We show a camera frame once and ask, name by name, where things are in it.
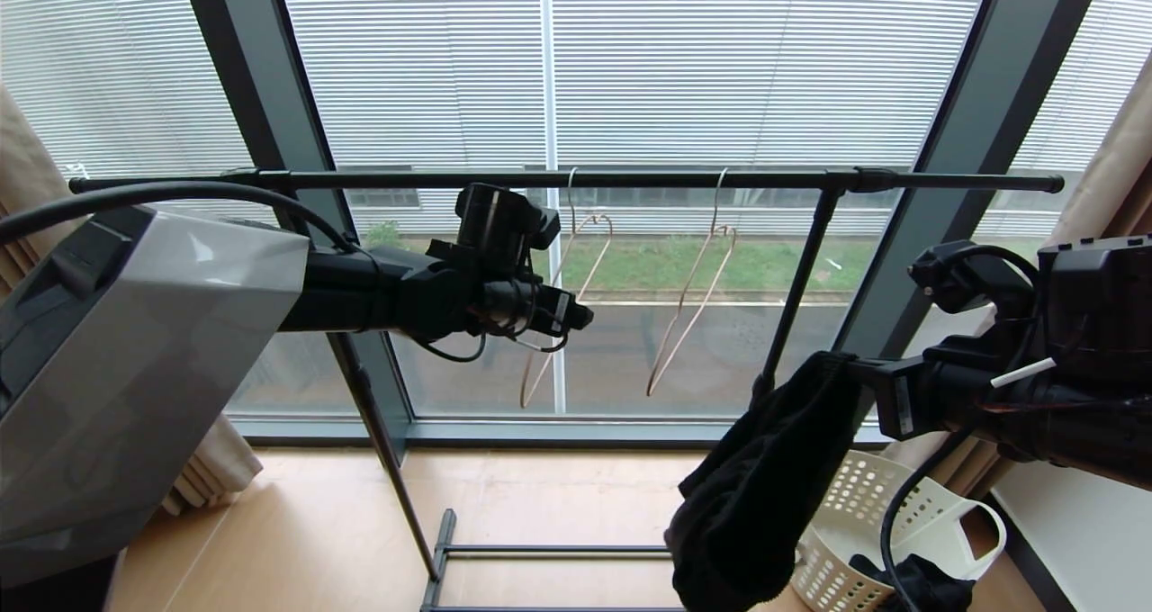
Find black shorts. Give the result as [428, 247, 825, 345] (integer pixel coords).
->
[664, 351, 869, 612]

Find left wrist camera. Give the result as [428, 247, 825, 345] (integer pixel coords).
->
[517, 203, 562, 255]

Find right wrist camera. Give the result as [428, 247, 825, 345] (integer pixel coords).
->
[907, 238, 1040, 318]

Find heap of clothes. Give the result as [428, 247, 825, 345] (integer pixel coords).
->
[848, 553, 977, 612]

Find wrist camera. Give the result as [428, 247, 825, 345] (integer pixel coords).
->
[517, 203, 562, 255]
[907, 238, 1040, 318]

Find window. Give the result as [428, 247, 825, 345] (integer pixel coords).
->
[0, 0, 1152, 446]

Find black cable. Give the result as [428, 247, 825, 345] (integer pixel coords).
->
[878, 418, 982, 612]
[0, 180, 361, 255]

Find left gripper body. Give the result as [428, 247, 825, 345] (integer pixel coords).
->
[468, 274, 595, 341]

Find white laundry basket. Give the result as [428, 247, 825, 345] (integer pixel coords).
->
[792, 450, 1007, 612]

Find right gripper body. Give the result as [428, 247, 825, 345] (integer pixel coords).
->
[868, 337, 1038, 446]

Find black clothes rack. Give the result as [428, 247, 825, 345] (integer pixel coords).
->
[67, 166, 1066, 612]

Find pink clothes hanger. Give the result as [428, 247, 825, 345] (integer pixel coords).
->
[519, 166, 615, 410]
[645, 166, 737, 397]

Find beige curtain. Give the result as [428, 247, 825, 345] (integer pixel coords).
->
[0, 85, 264, 516]
[877, 49, 1152, 500]

